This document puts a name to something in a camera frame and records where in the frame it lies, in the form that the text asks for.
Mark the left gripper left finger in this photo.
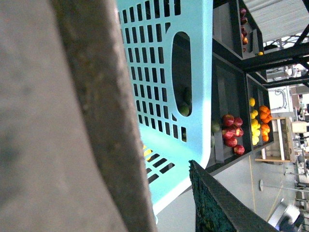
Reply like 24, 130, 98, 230
0, 0, 157, 232

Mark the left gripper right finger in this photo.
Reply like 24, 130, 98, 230
189, 160, 277, 232

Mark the light blue plastic basket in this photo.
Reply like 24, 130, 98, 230
117, 0, 213, 214

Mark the black front display tray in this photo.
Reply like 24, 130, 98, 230
206, 53, 253, 174

